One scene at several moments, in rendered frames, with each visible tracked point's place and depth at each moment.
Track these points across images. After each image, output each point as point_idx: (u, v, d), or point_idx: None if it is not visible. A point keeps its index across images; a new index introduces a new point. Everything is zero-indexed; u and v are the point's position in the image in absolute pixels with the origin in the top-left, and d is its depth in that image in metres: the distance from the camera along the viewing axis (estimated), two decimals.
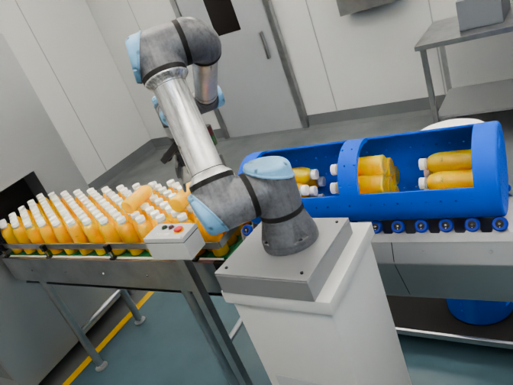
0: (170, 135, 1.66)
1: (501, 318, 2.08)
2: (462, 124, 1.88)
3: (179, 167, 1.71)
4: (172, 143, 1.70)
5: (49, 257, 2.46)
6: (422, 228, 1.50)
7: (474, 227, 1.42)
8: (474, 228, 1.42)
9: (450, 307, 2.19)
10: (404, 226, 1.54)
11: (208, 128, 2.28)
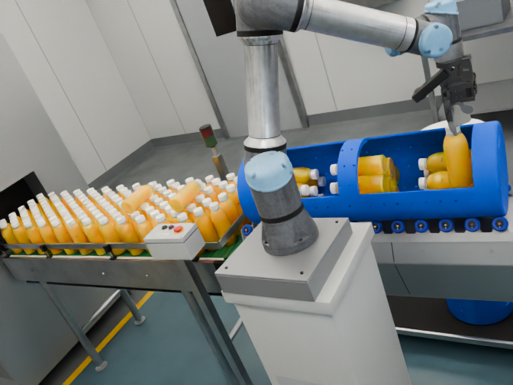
0: (446, 58, 1.22)
1: (501, 318, 2.08)
2: (462, 124, 1.88)
3: (450, 108, 1.28)
4: (442, 70, 1.25)
5: (49, 257, 2.46)
6: (422, 228, 1.50)
7: (474, 227, 1.42)
8: (474, 228, 1.42)
9: (450, 307, 2.19)
10: (404, 226, 1.54)
11: (208, 128, 2.28)
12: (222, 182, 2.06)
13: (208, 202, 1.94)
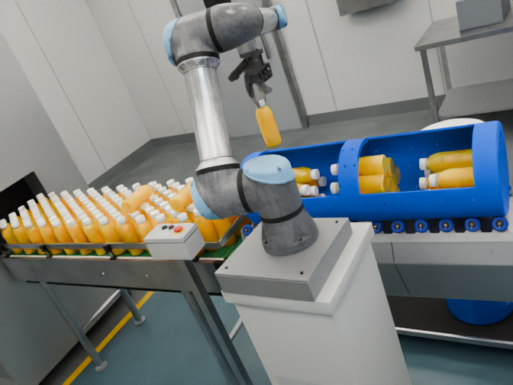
0: (241, 51, 1.70)
1: (501, 318, 2.08)
2: (462, 124, 1.88)
3: (250, 87, 1.76)
4: (243, 59, 1.73)
5: (49, 257, 2.46)
6: (422, 228, 1.50)
7: (474, 227, 1.42)
8: (473, 228, 1.42)
9: (450, 307, 2.19)
10: (404, 227, 1.54)
11: None
12: None
13: (261, 103, 1.82)
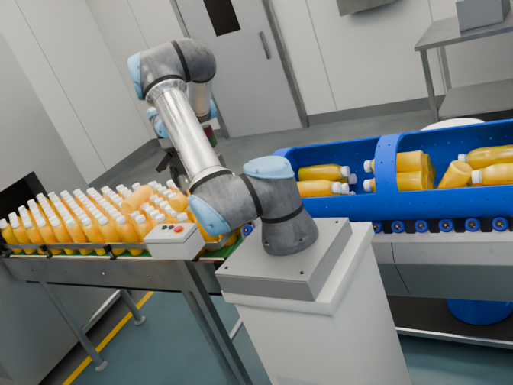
0: (164, 146, 1.74)
1: (501, 318, 2.08)
2: (462, 124, 1.88)
3: (175, 178, 1.80)
4: (166, 153, 1.77)
5: (49, 257, 2.46)
6: (424, 226, 1.50)
7: (475, 224, 1.42)
8: (476, 226, 1.42)
9: (450, 307, 2.19)
10: (403, 221, 1.55)
11: (208, 128, 2.28)
12: None
13: None
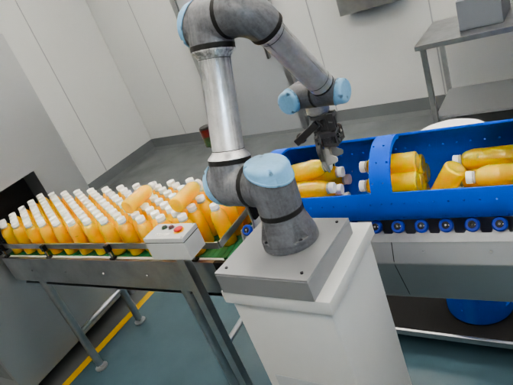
0: (314, 113, 1.54)
1: (501, 318, 2.08)
2: (462, 124, 1.88)
3: (321, 151, 1.60)
4: (313, 122, 1.57)
5: (49, 257, 2.46)
6: (423, 224, 1.50)
7: (475, 221, 1.42)
8: (476, 222, 1.42)
9: (450, 307, 2.19)
10: (398, 219, 1.56)
11: (208, 128, 2.28)
12: None
13: None
